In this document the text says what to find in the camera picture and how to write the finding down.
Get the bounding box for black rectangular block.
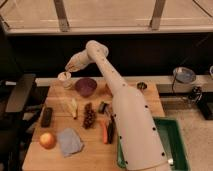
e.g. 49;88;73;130
41;107;53;127

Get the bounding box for metal fork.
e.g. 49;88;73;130
63;72;67;80

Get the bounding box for orange bowl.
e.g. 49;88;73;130
105;84;113;97

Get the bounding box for orange apple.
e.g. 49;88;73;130
39;133;56;149

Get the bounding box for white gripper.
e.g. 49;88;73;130
65;58;80;72

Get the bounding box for banana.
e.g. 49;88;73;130
67;98;78;119

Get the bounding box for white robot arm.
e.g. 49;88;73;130
65;40;171;171

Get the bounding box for grey bowl on ledge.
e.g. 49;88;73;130
173;67;196;84

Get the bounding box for orange handled pliers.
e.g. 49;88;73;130
100;115;115;144

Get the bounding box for white paper cup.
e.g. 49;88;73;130
58;72;72;89

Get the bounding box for bunch of dark grapes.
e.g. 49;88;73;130
83;103;96;129

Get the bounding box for blue grey cloth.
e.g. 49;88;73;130
57;128;84;157

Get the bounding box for black chair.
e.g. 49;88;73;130
0;21;43;171

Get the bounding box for green plastic tray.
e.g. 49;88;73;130
116;117;190;171

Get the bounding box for purple bowl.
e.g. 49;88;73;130
75;77;97;97

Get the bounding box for small dark clip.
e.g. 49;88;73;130
98;102;109;114

